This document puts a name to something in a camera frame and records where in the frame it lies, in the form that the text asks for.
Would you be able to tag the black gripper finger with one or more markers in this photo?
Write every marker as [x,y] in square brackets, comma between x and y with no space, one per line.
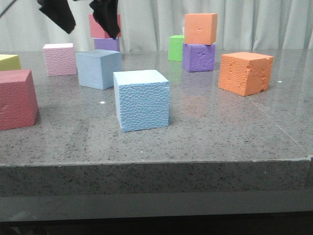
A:
[105,13]
[59,12]

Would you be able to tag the smooth light blue foam cube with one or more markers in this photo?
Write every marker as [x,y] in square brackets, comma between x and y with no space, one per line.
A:
[96,68]

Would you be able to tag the textured light blue foam cube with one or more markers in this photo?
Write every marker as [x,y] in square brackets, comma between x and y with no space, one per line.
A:
[142,99]

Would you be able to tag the small red foam cube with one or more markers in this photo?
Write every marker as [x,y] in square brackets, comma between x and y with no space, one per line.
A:
[96,31]

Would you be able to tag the purple foam cube under red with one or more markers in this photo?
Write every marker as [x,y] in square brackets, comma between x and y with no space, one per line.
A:
[107,43]

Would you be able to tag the pink foam cube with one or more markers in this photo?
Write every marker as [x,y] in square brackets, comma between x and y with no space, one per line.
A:
[59,59]

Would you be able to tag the yellow foam cube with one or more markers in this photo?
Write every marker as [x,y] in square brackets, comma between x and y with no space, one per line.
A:
[9,62]

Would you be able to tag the green foam cube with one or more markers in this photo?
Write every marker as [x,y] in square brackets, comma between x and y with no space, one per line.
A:
[175,47]

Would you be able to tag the orange foam cube on purple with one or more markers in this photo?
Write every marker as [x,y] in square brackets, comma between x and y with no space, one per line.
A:
[200,28]

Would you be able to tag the large red foam cube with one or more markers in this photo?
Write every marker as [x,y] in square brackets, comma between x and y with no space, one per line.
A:
[18,102]

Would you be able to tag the purple foam cube under orange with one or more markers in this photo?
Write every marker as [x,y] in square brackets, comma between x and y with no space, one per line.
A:
[198,57]

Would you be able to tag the grey-green curtain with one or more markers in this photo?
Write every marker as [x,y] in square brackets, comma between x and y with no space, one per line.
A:
[146,25]

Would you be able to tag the large damaged orange foam cube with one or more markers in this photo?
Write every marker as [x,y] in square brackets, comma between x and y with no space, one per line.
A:
[245,73]

